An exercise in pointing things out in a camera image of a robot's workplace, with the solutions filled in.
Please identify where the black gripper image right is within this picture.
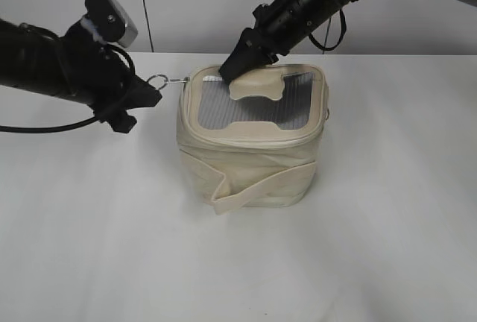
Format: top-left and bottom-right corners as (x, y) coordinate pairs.
(218, 0), (341, 84)

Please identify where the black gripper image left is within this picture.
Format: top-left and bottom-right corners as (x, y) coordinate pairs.
(61, 19), (162, 133)

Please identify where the silver zipper pull ring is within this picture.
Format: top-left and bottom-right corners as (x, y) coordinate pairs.
(146, 74), (190, 88)

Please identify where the cream bag with mesh top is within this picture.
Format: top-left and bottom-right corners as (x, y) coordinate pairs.
(176, 64), (329, 215)

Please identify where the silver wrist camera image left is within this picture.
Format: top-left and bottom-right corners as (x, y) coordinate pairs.
(84, 0), (138, 48)

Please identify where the black cable image right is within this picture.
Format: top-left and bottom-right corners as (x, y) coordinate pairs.
(308, 9), (347, 54)

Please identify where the black cable image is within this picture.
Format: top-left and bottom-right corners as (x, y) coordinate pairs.
(308, 9), (347, 54)
(0, 44), (136, 133)

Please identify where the black cable image left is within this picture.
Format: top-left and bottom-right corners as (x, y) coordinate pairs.
(0, 44), (136, 133)

